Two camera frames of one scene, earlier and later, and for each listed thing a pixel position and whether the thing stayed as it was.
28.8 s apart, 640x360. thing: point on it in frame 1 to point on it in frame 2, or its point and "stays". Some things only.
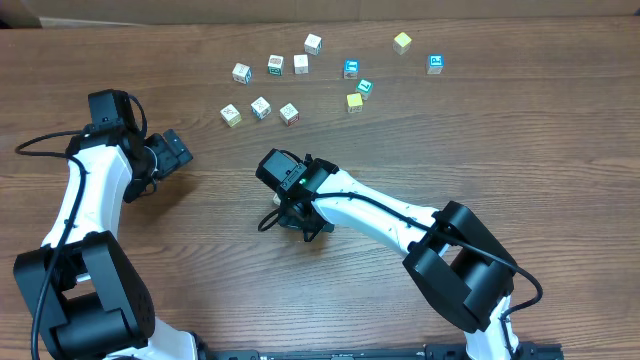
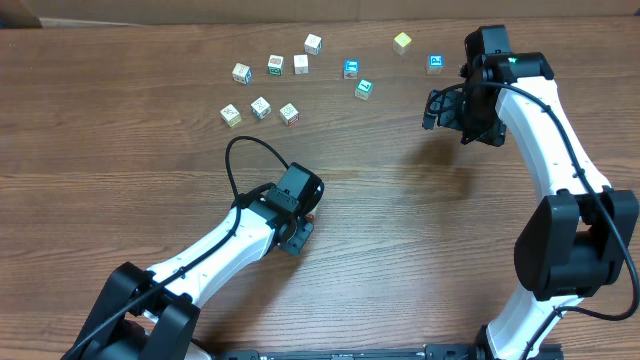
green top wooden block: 365,87 stays
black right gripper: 298,218 to 448,112
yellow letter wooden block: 231,115 stays
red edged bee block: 289,115 stays
